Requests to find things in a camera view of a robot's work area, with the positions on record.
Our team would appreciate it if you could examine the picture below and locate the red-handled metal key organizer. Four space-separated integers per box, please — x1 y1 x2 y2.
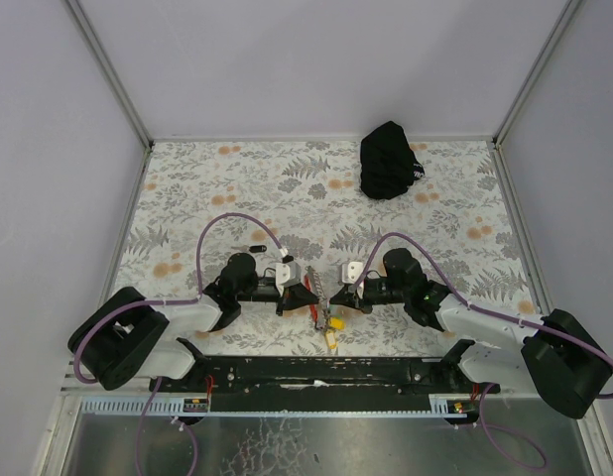
305 266 331 331

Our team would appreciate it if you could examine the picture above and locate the green key tag with key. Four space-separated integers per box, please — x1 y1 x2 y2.
330 306 343 319

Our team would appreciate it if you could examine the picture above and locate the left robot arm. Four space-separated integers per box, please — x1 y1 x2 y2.
67 253 318 391

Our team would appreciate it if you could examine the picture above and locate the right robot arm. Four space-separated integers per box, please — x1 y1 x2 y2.
330 248 613 419

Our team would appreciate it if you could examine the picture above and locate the black folded cloth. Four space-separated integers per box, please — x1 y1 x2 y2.
360 121 426 200

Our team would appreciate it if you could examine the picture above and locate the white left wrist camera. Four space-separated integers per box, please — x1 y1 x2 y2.
275 255 302 293

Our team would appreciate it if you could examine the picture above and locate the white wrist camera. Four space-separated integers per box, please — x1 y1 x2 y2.
339 261 367 291
275 255 302 293

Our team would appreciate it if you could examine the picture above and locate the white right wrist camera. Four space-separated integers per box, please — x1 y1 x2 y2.
339 261 367 291

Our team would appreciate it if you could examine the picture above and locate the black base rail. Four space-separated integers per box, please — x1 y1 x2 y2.
150 341 483 406

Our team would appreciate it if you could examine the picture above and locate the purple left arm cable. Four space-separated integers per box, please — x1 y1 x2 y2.
73 211 291 384

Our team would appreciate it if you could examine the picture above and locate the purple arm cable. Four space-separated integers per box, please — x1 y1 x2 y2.
73 211 291 384
358 232 613 399

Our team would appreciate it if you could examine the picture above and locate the white slotted cable duct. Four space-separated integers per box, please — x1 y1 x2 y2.
79 394 478 422

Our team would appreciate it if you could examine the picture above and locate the purple left floor cable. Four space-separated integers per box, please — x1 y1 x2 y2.
135 379 198 476

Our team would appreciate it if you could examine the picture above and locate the purple floor cable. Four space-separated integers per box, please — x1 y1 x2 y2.
135 379 198 476
454 384 548 470

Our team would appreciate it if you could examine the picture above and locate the purple right floor cable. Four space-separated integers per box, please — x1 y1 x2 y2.
454 384 548 470

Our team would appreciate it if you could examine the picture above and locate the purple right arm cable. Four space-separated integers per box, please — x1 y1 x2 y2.
358 232 613 399

